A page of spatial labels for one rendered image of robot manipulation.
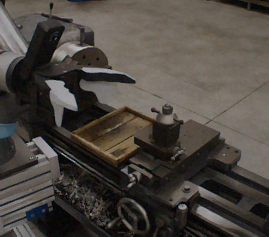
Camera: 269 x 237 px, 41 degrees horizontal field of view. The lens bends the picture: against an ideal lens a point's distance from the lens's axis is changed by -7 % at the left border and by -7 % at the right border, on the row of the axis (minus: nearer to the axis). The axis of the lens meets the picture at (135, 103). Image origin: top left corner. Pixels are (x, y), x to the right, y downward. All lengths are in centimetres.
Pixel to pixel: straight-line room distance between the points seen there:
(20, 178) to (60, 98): 71
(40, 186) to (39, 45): 74
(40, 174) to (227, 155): 78
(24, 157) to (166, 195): 53
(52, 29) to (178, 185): 96
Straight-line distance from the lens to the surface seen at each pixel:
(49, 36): 60
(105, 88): 65
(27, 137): 202
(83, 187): 194
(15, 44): 87
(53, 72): 62
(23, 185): 124
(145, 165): 141
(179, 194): 139
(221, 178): 157
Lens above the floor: 183
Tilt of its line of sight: 28 degrees down
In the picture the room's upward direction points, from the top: straight up
